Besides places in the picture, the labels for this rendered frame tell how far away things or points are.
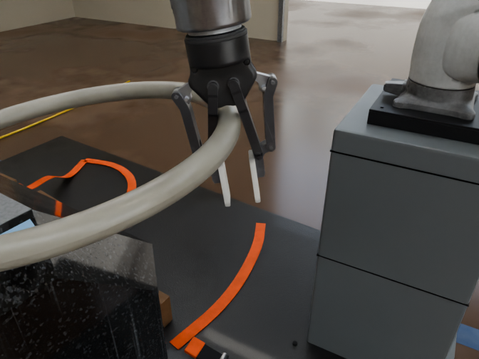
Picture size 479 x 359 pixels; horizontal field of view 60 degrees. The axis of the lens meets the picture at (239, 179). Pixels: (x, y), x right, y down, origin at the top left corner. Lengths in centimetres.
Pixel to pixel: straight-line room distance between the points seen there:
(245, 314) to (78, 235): 124
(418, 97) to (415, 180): 21
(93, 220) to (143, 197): 5
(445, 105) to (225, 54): 71
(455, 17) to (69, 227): 89
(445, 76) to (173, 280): 120
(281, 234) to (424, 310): 84
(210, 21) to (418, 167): 68
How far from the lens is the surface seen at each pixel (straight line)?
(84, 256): 79
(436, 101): 109
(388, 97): 116
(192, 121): 53
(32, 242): 38
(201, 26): 47
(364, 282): 125
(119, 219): 37
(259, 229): 193
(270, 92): 52
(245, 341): 150
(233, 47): 48
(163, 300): 148
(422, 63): 108
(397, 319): 131
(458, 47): 104
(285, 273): 173
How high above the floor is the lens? 121
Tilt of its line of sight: 31 degrees down
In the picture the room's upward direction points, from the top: straight up
